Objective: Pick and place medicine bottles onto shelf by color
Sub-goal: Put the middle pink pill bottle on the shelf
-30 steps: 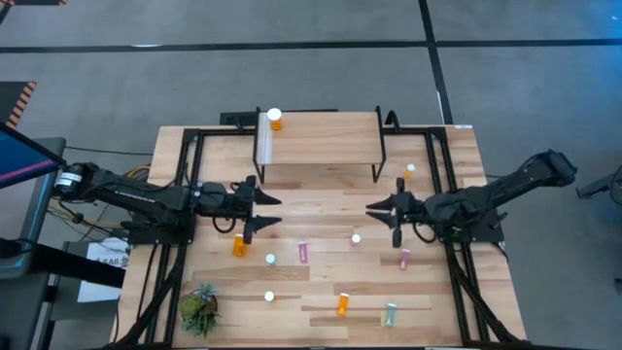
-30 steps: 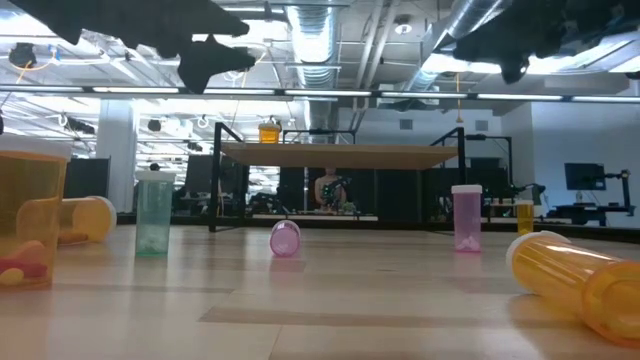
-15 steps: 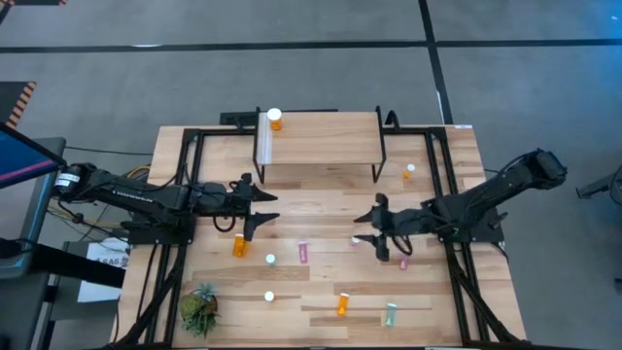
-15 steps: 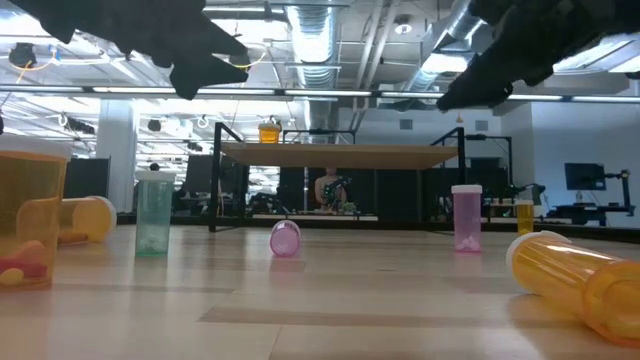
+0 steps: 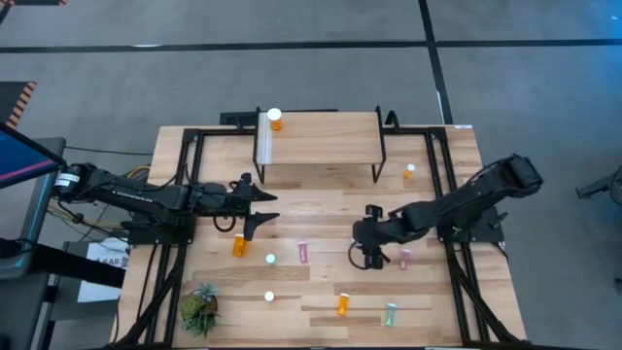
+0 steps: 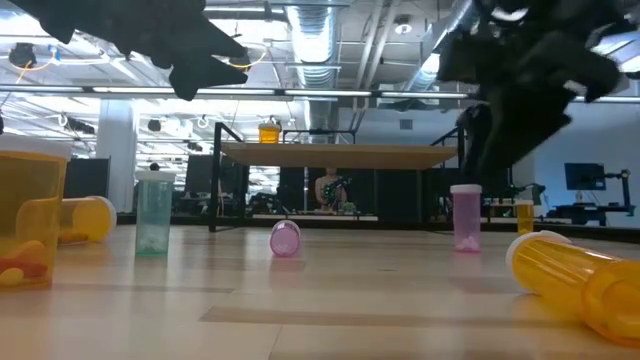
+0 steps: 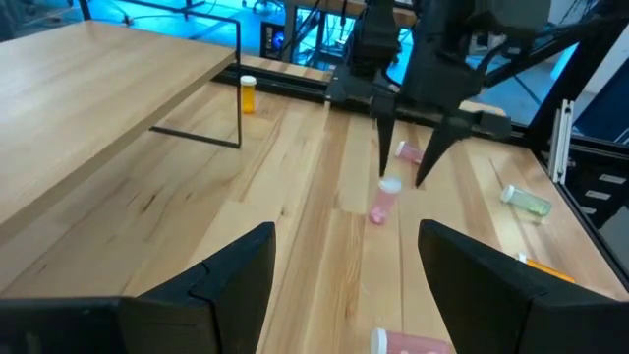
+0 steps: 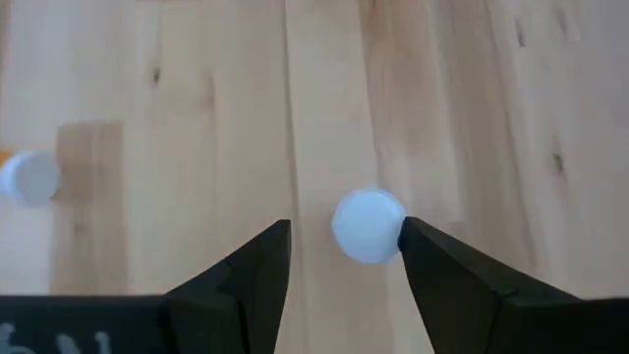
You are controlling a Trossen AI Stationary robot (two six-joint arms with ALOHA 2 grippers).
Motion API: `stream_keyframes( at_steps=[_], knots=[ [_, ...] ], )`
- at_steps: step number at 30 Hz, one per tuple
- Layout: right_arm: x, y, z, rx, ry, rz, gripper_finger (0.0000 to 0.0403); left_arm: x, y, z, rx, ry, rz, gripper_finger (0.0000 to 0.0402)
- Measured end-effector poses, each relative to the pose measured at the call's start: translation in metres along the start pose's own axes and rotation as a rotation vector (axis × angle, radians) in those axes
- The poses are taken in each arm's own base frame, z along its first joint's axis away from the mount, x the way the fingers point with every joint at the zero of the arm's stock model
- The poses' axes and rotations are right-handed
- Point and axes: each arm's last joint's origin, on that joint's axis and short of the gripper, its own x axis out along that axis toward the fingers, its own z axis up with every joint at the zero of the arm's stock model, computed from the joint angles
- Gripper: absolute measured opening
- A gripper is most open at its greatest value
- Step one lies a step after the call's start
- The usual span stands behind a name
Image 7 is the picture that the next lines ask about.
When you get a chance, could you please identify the black computer tower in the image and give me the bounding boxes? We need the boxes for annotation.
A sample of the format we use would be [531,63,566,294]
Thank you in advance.
[258,21,287,61]

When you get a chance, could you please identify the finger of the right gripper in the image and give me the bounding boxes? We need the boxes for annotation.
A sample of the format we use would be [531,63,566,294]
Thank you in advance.
[415,113,476,189]
[369,92,398,179]

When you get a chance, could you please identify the silver aluminium extrusion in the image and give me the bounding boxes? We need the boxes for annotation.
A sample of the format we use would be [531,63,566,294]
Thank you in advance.
[547,97,576,186]

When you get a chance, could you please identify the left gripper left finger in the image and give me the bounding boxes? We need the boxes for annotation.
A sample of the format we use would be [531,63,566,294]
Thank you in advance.
[120,221,276,354]

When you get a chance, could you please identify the pink pill bottle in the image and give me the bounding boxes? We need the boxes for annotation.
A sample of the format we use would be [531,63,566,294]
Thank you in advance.
[394,140,427,165]
[368,175,403,226]
[369,326,452,354]

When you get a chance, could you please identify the slim orange pill bottle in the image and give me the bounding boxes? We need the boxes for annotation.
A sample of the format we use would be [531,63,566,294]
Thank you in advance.
[239,74,257,115]
[515,252,577,285]

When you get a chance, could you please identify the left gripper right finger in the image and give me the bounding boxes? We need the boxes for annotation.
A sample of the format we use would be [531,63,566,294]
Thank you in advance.
[419,219,547,354]

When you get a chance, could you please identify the teal pill bottle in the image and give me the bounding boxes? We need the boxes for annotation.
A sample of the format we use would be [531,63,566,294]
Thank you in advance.
[499,184,553,217]

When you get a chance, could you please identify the wooden shelf with black legs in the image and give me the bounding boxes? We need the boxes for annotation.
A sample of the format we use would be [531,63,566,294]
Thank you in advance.
[0,0,244,247]

